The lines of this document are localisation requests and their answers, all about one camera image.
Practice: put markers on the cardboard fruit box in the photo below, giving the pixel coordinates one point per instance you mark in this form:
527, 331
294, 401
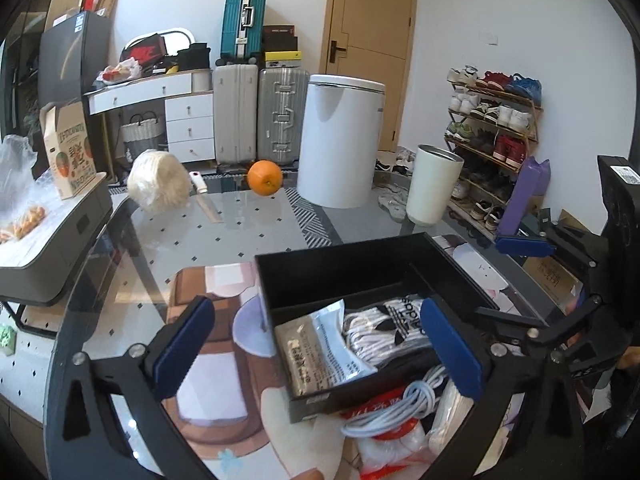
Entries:
70, 160

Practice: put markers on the grey side table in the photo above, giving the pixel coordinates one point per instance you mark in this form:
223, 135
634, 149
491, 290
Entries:
55, 245

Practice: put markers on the wooden shoe rack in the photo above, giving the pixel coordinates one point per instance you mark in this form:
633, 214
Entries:
531, 106

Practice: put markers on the wrapped napa cabbage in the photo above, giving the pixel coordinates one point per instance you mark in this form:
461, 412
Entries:
157, 182

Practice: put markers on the printed desk mat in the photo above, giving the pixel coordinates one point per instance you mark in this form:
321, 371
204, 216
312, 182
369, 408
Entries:
220, 410

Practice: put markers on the red white plastic packet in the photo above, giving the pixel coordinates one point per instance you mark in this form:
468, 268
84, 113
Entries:
395, 452

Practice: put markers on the brown cardboard box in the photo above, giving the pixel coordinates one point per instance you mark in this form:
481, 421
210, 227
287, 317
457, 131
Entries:
547, 277

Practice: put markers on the green floor item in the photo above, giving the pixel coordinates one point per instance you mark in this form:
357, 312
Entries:
6, 340

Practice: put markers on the white wall switch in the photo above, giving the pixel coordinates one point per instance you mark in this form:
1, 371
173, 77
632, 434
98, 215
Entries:
489, 37

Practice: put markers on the orange fruit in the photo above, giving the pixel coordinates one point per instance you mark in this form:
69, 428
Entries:
265, 177

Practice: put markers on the white oval frame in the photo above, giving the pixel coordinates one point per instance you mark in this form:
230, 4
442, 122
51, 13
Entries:
186, 34

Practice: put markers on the black bag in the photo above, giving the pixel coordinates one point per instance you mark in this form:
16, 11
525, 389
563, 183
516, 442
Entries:
195, 57

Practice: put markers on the white round bin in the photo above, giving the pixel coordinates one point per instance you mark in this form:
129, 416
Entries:
340, 145

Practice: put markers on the white dresser with drawers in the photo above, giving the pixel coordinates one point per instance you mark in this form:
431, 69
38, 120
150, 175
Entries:
190, 125

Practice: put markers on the teal suitcase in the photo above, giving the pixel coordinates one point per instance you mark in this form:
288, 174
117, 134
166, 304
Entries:
242, 20

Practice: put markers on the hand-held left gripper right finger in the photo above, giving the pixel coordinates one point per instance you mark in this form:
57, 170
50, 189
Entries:
450, 350

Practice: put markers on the grey wicker basket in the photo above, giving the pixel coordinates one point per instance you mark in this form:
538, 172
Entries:
142, 135

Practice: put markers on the yellow black box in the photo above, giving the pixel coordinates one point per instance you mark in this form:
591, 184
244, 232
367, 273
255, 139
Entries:
283, 60

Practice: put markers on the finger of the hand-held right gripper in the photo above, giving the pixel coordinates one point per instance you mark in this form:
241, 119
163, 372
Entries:
520, 322
525, 246

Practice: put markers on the clear bag of snacks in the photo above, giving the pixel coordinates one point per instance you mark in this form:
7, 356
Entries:
17, 190

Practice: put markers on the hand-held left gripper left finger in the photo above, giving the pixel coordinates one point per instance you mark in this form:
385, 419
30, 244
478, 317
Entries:
185, 345

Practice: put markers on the red white snack bag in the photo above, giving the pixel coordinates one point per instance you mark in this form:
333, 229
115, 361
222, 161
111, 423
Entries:
120, 71

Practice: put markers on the grey refrigerator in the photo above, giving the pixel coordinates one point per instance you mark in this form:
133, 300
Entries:
75, 60

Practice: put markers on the white suitcase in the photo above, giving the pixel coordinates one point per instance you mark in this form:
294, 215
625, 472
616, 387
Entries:
235, 115

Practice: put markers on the small white trash bin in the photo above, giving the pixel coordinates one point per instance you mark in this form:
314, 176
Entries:
432, 185

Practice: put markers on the red black shoe box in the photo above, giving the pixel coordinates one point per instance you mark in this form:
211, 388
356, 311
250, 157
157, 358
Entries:
142, 51

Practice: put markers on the silver suitcase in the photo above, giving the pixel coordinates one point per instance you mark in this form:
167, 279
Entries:
282, 115

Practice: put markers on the black storage box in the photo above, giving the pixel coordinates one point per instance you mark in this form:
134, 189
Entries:
325, 270

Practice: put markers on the white black striped socks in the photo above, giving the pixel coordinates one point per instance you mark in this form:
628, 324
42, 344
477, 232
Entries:
380, 330

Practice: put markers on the wooden door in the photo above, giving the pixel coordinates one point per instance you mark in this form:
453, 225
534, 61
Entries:
375, 25

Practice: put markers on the black flat box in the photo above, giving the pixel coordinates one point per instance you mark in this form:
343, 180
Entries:
279, 39

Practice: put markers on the dark cabinet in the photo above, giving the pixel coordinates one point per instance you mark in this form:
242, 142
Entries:
20, 70

